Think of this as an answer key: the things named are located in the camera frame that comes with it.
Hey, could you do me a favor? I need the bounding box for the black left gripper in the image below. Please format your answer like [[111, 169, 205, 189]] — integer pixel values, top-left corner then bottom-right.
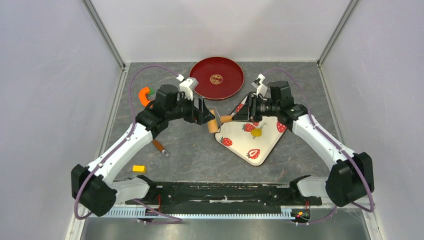
[[166, 92, 215, 126]]

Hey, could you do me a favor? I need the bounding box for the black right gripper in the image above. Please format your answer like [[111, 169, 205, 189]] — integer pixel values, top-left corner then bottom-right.
[[232, 93, 280, 124]]

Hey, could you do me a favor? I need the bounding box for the wooden dough roller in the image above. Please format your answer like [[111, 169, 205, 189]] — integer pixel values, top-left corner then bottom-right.
[[207, 108, 233, 134]]

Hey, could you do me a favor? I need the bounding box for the yellow dough ball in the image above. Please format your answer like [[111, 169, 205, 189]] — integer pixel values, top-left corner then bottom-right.
[[250, 128, 262, 138]]

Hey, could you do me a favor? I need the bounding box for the white strawberry tray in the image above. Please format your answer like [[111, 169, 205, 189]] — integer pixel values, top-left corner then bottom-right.
[[213, 97, 288, 167]]

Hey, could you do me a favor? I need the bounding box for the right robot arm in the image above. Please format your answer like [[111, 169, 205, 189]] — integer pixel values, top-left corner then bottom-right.
[[232, 81, 374, 212]]

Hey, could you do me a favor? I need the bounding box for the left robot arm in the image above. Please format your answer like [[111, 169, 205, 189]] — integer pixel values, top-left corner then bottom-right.
[[71, 84, 215, 220]]

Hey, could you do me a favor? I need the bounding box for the red round plate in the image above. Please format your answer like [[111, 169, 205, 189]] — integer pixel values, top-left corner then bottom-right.
[[189, 56, 245, 101]]

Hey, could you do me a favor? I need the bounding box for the orange curved toy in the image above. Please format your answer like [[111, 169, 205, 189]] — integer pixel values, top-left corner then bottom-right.
[[138, 86, 152, 107]]

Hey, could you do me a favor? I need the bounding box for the yellow block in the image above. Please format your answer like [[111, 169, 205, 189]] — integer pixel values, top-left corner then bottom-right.
[[132, 165, 147, 174]]

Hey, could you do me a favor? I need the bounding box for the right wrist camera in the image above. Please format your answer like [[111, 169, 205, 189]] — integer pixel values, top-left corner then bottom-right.
[[252, 73, 268, 97]]

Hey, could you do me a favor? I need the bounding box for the metal scraper wooden handle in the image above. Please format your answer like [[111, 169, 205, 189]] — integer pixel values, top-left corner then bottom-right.
[[152, 139, 169, 157]]

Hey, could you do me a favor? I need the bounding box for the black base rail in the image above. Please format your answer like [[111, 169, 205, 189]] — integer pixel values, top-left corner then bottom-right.
[[141, 181, 322, 215]]

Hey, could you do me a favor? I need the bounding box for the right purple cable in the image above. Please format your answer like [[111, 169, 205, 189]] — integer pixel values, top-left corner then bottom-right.
[[261, 67, 376, 226]]

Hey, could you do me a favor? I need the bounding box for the purple cable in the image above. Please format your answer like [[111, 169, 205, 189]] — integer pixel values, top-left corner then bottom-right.
[[261, 67, 376, 226], [73, 64, 184, 225]]

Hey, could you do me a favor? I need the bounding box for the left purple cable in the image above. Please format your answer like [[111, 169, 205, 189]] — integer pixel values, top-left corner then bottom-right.
[[73, 64, 184, 225]]

